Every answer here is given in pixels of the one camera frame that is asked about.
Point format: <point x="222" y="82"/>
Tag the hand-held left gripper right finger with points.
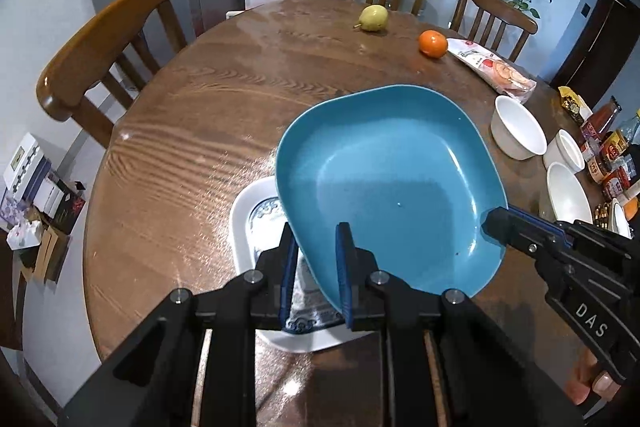
<point x="344" y="279"/>

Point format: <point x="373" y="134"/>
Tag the dark wooden door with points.
<point x="595" y="42"/>

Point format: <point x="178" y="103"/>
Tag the white patterned box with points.
<point x="25" y="157"/>

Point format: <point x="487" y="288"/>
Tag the wooden bead trivet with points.
<point x="603" y="214"/>

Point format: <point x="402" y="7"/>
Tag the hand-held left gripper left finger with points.
<point x="289" y="279"/>

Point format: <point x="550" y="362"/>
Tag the white plate with blue pattern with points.
<point x="245" y="227"/>

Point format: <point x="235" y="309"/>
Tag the small white bowl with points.
<point x="565" y="149"/>

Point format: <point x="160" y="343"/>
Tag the orange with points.
<point x="433" y="44"/>
<point x="632" y="208"/>

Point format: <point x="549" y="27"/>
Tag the green pear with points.
<point x="372" y="18"/>

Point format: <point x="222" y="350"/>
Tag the black and red box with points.
<point x="70" y="207"/>

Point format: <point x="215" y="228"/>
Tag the pale purple packet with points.
<point x="22" y="234"/>

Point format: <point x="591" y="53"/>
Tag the red jar with red lid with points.
<point x="617" y="183"/>

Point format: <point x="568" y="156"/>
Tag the red sauce bottle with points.
<point x="602" y="118"/>

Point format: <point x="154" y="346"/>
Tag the yellow snack packet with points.
<point x="572" y="103"/>

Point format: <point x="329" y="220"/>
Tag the white snack bag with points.
<point x="495" y="69"/>

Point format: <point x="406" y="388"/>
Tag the person's right hand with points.
<point x="582" y="387"/>

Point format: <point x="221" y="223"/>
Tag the cardboard boxes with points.
<point x="47" y="254"/>

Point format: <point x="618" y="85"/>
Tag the white plate with dark rim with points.
<point x="620" y="217"/>

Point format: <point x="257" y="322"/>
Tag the oil bottle with yellow cap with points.
<point x="616" y="144"/>

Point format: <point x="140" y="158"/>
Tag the small jar with white lid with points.
<point x="590" y="148"/>

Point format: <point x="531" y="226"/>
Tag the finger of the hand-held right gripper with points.
<point x="542" y="223"/>
<point x="510" y="232"/>

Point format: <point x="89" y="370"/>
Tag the brown jar with dark lid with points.
<point x="600" y="168"/>

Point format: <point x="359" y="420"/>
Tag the dark wall switch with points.
<point x="586" y="10"/>

